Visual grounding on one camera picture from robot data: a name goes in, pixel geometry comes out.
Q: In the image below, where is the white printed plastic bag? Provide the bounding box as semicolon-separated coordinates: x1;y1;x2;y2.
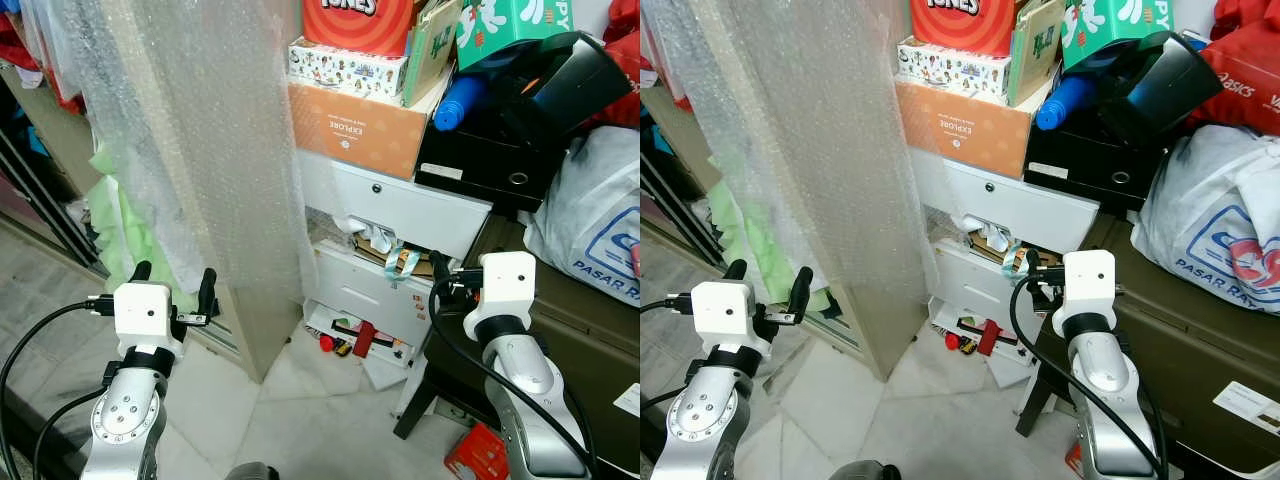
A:
522;125;641;306
1130;125;1280;316

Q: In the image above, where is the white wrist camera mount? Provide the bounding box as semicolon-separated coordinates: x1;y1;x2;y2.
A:
1050;250;1119;341
464;252;537;343
112;282;184;351
690;280;767;351

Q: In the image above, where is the green illustrated book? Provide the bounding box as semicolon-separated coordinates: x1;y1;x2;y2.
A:
403;0;463;106
1005;0;1066;106

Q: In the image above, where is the black left wrist camera cable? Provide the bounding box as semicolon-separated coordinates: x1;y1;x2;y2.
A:
0;295;116;480
640;292;693;316

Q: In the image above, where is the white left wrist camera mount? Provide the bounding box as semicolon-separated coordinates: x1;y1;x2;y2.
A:
112;282;184;351
690;280;767;351

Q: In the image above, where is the black plastic bin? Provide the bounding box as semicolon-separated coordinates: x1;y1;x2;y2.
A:
1100;30;1223;151
500;30;633;151

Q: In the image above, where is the light green foam sheet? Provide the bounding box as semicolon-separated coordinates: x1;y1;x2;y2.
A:
88;145;191;291
705;180;831;311

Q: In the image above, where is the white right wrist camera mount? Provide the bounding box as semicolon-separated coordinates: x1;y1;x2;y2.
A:
464;252;537;343
1050;250;1119;341

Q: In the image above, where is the green white printed box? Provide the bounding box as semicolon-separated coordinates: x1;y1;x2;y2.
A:
455;0;581;71
1060;0;1171;71

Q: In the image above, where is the orange cardboard box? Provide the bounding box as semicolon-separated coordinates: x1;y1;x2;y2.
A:
895;80;1036;179
288;80;441;181

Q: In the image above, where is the red cardboard game box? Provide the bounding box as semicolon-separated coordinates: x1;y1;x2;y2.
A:
908;0;1041;58
302;0;426;58

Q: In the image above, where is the teal ribbon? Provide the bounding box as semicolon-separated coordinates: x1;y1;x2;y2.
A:
1000;245;1041;281
385;248;423;291

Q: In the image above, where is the white drawer cabinet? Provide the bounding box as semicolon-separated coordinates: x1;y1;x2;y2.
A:
295;150;496;366
905;150;1101;366

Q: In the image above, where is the clear bubble wrap sheet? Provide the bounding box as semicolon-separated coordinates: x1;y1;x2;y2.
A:
35;0;321;301
650;0;946;301

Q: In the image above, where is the white patterned box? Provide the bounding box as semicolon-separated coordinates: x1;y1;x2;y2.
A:
288;38;411;106
897;38;1013;106

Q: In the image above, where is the blue plastic bottle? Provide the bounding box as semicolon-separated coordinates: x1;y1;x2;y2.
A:
1035;75;1096;131
433;72;491;133

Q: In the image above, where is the white paper sheet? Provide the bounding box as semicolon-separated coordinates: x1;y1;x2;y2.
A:
985;350;1036;389
360;352;413;391

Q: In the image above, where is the red fabric bag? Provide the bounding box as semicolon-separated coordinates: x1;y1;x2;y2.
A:
600;0;641;126
1190;0;1280;136

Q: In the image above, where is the dark brown table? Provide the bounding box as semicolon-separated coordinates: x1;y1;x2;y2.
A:
1015;215;1280;476
395;215;641;476

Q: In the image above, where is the white tray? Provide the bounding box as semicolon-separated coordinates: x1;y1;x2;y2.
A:
303;300;416;366
925;300;1031;366

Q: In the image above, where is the black flat box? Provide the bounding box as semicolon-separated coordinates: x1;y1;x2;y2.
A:
415;100;561;211
1022;100;1166;211

